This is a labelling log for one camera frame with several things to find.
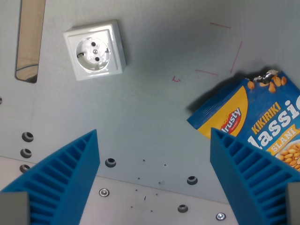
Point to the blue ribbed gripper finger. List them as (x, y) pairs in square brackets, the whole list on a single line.
[(253, 178), (61, 178)]

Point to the silver screw head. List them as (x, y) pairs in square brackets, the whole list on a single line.
[(220, 216), (104, 192)]

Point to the blue peanut snack bag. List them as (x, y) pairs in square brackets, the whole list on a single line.
[(262, 112)]

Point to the white wall power socket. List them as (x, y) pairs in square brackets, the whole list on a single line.
[(94, 50)]

